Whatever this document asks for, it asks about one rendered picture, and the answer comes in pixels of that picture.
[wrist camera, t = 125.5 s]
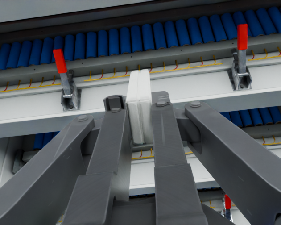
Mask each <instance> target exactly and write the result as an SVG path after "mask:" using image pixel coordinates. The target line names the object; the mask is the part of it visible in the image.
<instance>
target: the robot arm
mask: <svg viewBox="0 0 281 225"><path fill-rule="evenodd" d="M103 103H104V107H105V115H104V118H102V119H98V120H94V117H93V116H92V115H80V116H78V117H76V118H75V119H73V120H72V121H71V122H70V123H69V124H68V125H67V126H66V127H65V128H63V129H62V130H61V131H60V132H59V133H58V134H57V135H56V136H55V137H54V138H53V139H52V140H51V141H50V142H49V143H47V144H46V145H45V146H44V147H43V148H42V149H41V150H40V151H39V152H38V153H37V154H36V155H35V156H34V157H32V158H31V159H30V160H29V161H28V162H27V163H26V164H25V165H24V166H23V167H22V168H21V169H20V170H19V171H18V172H17V173H16V174H15V175H14V176H13V177H12V178H11V179H9V180H8V181H7V182H6V183H5V184H4V185H3V186H2V187H1V188H0V225H56V223H57V222H58V220H59V219H60V217H61V216H62V214H63V213H64V211H65V210H66V211H65V214H64V217H63V220H62V222H61V224H60V225H236V224H234V223H233V222H231V221H230V220H228V219H227V218H226V217H224V216H223V215H221V214H220V213H218V212H217V211H215V210H214V209H212V208H210V207H209V206H207V205H205V204H202V203H201V202H200V199H199V195H198V191H197V188H196V184H195V180H194V176H193V173H192V169H191V166H190V163H187V159H186V155H185V151H184V147H183V143H182V141H187V145H188V147H189V149H190V150H191V151H192V152H193V153H194V155H195V156H196V157H197V159H198V160H199V161H200V162H201V164H202V165H203V166H204V167H205V168H206V170H207V171H208V172H209V173H210V175H211V176H212V177H213V178H214V180H215V181H216V182H217V183H218V185H219V186H220V187H221V188H222V189H223V191H224V192H225V193H226V194H227V196H228V197H229V198H230V199H231V201H232V202H233V203H234V204H235V206H236V207H237V208H238V209H239V210H240V212H241V213H242V214H243V215H244V217H245V218H246V219H247V220H248V222H249V223H250V224H251V225H281V158H280V157H278V156H277V155H275V154H274V153H273V152H271V151H270V150H269V149H267V148H266V147H265V146H263V145H262V144H260V143H259V142H258V141H257V140H255V139H254V138H252V137H251V136H250V135H248V134H247V133H246V132H244V131H243V130H242V129H240V128H239V127H238V126H236V125H235V124H233V123H232V122H231V121H229V120H228V119H227V118H225V117H224V116H223V115H221V114H220V113H219V112H217V111H216V110H214V109H213V108H212V107H211V106H209V105H208V104H207V103H204V102H201V101H193V102H189V103H187V104H185V106H184V107H185V109H178V108H174V107H173V104H172V103H171V102H170V98H169V94H168V92H166V91H159V92H152V90H151V82H150V75H149V70H148V69H145V70H141V71H138V70H137V71H132V72H131V74H130V80H129V85H128V93H127V96H123V95H111V96H107V97H105V98H104V99H103ZM143 143H146V144H153V150H154V166H155V167H154V182H155V196H154V197H150V198H147V199H144V200H140V201H129V187H130V174H131V160H132V144H134V145H135V146H137V145H142V144H143Z"/></svg>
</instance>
